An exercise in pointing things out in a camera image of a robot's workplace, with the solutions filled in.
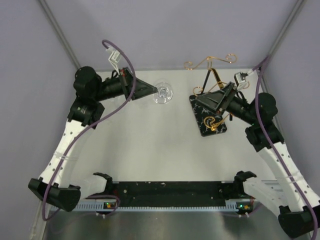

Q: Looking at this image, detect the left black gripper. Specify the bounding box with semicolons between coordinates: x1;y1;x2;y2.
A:
92;66;157;102

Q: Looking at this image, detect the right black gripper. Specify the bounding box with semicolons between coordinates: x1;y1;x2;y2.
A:
195;82;257;126

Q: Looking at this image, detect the clear wine glass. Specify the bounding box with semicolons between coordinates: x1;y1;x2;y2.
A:
153;80;173;105

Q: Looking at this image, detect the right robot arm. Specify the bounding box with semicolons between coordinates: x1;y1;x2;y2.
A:
195;82;320;240

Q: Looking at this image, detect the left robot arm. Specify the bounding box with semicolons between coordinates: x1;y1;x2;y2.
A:
28;66;158;212

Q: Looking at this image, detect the black marble rack base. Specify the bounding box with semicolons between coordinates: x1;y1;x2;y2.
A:
189;95;227;137

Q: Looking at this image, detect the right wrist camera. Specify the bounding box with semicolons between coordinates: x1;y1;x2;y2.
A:
234;72;250;92

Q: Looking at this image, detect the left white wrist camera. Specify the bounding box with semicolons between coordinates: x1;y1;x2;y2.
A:
105;47;122;74

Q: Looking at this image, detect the gold wire glass rack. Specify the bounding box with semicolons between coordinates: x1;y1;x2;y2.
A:
183;53;251;132

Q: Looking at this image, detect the white cable duct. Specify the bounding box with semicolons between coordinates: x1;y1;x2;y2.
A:
73;200;253;214

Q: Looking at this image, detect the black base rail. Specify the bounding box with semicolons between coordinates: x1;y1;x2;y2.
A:
92;180;252;208

